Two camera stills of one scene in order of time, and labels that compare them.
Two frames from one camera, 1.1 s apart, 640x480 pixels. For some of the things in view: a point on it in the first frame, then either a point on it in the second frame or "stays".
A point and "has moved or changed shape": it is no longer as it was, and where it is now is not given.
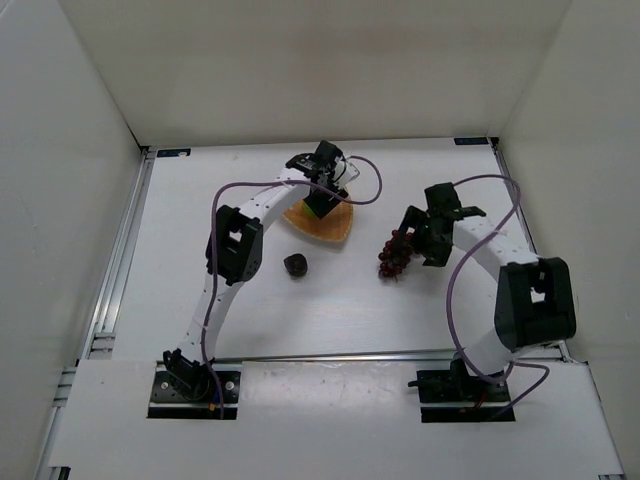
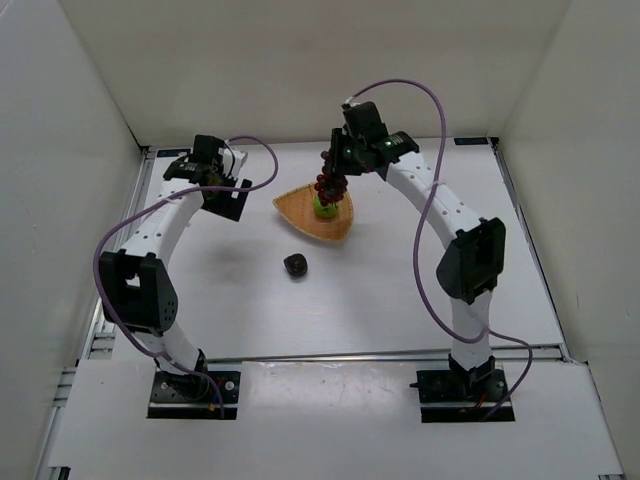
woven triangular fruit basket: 334,226 stays
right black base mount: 457,385 stays
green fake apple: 309,210 has moved or changed shape
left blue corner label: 177,152 stays
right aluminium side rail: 511,181 stays
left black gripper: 324,201 → 226,201
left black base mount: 188,390 stays
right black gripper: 420,232 → 338,151
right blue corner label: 471,141 stays
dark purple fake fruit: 296,264 stays
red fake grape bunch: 395,254 has moved or changed shape
